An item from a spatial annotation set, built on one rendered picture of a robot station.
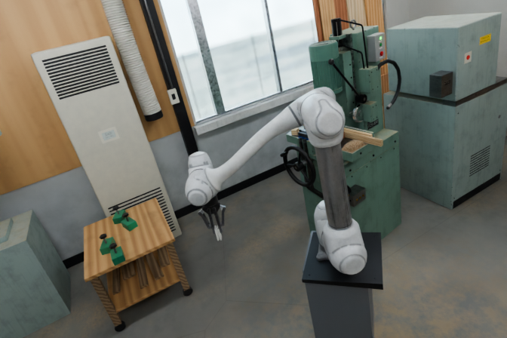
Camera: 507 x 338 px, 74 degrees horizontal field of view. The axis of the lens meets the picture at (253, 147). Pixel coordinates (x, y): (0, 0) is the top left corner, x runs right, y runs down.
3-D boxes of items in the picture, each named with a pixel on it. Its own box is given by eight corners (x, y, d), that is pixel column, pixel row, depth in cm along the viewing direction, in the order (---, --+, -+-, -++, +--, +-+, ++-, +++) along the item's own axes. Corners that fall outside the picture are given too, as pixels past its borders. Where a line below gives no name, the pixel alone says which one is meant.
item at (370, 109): (360, 120, 224) (358, 103, 220) (367, 116, 228) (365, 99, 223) (372, 122, 217) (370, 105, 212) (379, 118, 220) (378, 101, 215)
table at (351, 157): (277, 146, 243) (275, 139, 241) (307, 130, 257) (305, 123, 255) (342, 169, 195) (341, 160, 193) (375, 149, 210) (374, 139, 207)
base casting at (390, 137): (297, 159, 246) (295, 149, 242) (348, 130, 273) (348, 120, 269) (345, 177, 211) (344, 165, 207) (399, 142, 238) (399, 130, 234)
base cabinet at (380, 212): (309, 236, 275) (296, 160, 246) (355, 203, 302) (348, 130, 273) (354, 263, 239) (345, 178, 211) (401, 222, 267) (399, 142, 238)
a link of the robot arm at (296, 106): (285, 99, 145) (290, 107, 132) (321, 77, 142) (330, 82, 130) (299, 124, 149) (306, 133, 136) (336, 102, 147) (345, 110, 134)
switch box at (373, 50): (367, 62, 216) (366, 36, 209) (377, 57, 220) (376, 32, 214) (376, 62, 211) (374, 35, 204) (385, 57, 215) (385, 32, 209)
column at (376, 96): (339, 133, 250) (328, 34, 221) (358, 123, 260) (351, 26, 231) (364, 140, 232) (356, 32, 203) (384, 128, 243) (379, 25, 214)
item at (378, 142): (309, 128, 245) (308, 123, 244) (311, 127, 246) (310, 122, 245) (381, 146, 198) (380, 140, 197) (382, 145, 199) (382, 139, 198)
